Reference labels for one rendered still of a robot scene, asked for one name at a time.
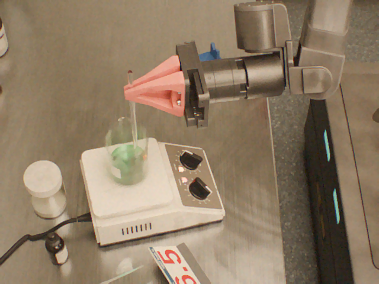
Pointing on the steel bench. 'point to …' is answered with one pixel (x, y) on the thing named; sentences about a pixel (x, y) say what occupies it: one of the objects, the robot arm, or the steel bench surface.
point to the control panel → (174, 151)
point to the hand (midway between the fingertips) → (130, 92)
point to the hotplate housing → (151, 215)
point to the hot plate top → (103, 197)
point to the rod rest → (211, 54)
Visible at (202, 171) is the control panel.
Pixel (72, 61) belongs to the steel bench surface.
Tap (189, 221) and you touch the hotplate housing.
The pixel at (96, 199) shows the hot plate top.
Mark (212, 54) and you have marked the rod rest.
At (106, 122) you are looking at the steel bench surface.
